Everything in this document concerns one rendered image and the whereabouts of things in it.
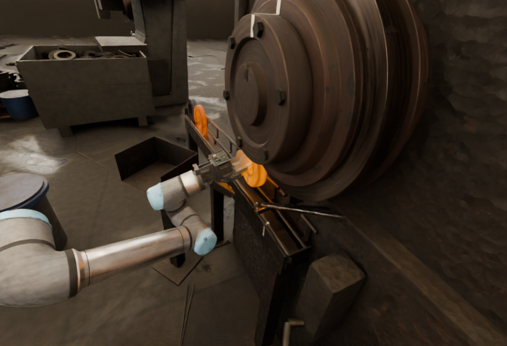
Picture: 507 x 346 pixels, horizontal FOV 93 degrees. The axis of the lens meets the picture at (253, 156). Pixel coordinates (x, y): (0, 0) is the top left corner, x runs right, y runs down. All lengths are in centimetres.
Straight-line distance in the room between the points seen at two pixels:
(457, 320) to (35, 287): 72
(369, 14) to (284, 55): 12
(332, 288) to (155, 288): 108
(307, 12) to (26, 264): 66
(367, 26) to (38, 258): 69
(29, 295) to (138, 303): 88
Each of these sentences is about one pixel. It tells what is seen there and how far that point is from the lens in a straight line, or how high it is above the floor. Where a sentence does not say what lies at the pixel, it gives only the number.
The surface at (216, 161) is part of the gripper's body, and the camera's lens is 76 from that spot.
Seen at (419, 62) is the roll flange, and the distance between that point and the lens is 41.
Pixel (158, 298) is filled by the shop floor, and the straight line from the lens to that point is 147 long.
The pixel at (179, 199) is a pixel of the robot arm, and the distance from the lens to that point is 79.
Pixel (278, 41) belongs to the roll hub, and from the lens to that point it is 39.
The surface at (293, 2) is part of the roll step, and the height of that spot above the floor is 127.
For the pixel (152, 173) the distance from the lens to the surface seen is 117.
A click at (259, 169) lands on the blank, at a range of 78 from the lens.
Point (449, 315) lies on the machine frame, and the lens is 55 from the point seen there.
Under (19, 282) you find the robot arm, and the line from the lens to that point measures 64.
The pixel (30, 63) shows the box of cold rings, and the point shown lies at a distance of 288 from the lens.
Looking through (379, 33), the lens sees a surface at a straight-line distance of 37.
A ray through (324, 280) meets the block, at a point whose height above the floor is 80.
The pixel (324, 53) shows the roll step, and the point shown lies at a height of 122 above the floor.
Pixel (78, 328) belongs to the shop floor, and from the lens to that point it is 152.
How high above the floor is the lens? 127
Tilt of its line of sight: 32 degrees down
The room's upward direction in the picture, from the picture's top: 5 degrees clockwise
